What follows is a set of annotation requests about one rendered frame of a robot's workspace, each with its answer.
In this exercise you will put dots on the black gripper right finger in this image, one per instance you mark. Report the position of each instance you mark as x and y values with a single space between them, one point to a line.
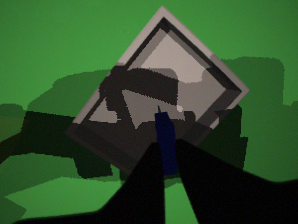
221 193

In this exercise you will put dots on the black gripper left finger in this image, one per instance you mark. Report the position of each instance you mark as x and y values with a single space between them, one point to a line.
140 200

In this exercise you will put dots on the grey square tray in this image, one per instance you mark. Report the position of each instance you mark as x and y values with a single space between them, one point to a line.
165 65

